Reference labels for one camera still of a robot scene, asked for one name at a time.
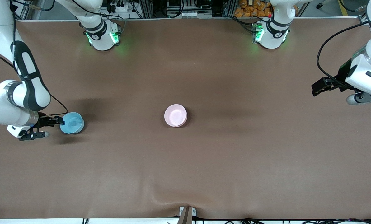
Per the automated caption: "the power strip with black plugs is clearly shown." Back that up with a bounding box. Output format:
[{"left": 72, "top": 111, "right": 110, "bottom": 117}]
[{"left": 106, "top": 0, "right": 127, "bottom": 13}]

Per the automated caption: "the brown table cover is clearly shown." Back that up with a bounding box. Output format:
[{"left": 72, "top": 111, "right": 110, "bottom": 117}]
[{"left": 0, "top": 17, "right": 371, "bottom": 220}]

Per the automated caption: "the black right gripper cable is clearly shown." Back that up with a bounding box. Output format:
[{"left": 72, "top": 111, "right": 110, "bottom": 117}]
[{"left": 10, "top": 0, "right": 68, "bottom": 117}]

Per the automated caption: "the light blue bowl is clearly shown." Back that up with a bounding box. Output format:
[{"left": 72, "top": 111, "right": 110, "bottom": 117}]
[{"left": 60, "top": 112, "right": 85, "bottom": 134}]

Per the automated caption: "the brown camera pole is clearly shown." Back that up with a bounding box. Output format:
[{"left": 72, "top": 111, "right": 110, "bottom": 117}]
[{"left": 177, "top": 207, "right": 193, "bottom": 224}]

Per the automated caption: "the pink bowl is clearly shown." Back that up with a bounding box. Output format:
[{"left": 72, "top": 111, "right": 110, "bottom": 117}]
[{"left": 164, "top": 104, "right": 188, "bottom": 127}]

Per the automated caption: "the bag of orange snacks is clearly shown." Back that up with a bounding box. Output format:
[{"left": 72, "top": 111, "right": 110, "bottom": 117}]
[{"left": 234, "top": 0, "right": 273, "bottom": 18}]

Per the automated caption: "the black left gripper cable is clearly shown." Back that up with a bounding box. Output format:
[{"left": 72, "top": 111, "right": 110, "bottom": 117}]
[{"left": 316, "top": 21, "right": 369, "bottom": 86}]

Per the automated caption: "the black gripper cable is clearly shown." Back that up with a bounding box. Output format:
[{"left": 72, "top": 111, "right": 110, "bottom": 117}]
[
  {"left": 10, "top": 0, "right": 68, "bottom": 117},
  {"left": 316, "top": 21, "right": 369, "bottom": 86}
]

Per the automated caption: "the white bowl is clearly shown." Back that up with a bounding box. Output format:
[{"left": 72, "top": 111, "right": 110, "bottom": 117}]
[{"left": 165, "top": 120, "right": 187, "bottom": 128}]

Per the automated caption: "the grey metal mount bracket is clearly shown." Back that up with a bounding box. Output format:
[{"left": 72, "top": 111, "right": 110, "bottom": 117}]
[{"left": 179, "top": 207, "right": 197, "bottom": 217}]

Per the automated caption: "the aluminium frame profile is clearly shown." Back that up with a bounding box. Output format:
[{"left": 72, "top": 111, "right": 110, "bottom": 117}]
[
  {"left": 143, "top": 0, "right": 155, "bottom": 18},
  {"left": 358, "top": 0, "right": 371, "bottom": 26},
  {"left": 16, "top": 0, "right": 33, "bottom": 21},
  {"left": 223, "top": 0, "right": 236, "bottom": 16}
]

